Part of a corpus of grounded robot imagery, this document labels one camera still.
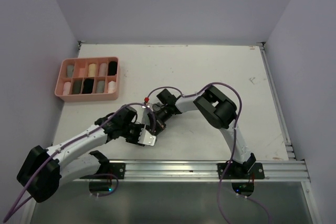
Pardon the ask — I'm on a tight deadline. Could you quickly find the plain grey underwear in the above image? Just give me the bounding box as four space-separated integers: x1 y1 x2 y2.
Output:
66 65 75 78

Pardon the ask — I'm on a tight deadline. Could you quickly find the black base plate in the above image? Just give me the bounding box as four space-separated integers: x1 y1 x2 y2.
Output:
217 161 265 180
80 163 126 179

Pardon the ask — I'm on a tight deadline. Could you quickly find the beige navy-trimmed underwear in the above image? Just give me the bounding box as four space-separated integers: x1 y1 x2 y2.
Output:
88 63 97 77

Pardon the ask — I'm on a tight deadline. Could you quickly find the grey striped underwear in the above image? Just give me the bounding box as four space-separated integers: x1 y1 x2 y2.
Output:
141 103 163 130

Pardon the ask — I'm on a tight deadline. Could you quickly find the black rolled cloth front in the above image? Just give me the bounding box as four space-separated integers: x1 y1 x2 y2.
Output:
82 78 94 94

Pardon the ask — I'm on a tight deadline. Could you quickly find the black rolled cloth back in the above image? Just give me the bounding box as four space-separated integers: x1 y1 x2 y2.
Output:
108 61 118 76

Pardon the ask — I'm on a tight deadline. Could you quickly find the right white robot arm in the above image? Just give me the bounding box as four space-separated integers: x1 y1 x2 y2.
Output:
150 83 256 178

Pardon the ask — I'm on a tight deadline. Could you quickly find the aluminium mounting rail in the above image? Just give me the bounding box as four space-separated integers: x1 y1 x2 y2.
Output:
59 156 310 186

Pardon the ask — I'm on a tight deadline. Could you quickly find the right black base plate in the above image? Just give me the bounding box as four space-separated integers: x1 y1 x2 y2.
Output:
217 161 265 180

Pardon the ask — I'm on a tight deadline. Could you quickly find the beige rolled cloth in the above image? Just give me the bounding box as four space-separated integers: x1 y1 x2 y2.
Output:
98 63 108 77

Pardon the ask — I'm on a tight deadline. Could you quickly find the pink divided storage tray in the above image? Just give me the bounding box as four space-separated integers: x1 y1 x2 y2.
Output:
55 57 121 102

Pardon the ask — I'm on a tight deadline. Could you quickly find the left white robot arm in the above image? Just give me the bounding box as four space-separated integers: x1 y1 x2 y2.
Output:
17 104 153 203

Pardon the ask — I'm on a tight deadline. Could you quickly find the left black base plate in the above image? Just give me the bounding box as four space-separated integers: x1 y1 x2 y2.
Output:
80 163 126 179

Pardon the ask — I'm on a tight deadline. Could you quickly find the olive rolled cloth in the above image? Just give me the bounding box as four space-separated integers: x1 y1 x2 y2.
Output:
72 80 82 94

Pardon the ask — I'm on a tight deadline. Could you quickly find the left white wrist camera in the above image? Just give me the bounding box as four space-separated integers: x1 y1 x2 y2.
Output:
138 129 156 146

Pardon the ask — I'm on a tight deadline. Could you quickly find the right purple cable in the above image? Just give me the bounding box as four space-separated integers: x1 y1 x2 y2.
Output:
146 82 271 224

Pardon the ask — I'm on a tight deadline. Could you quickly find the white rolled cloth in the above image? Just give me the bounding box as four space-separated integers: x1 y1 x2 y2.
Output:
107 81 117 93

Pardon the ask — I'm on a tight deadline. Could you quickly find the black rolled cloth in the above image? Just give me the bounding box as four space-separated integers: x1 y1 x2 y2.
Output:
108 61 118 76
82 78 94 94

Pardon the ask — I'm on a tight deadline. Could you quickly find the grey rolled cloth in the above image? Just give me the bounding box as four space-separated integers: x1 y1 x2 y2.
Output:
96 80 105 93

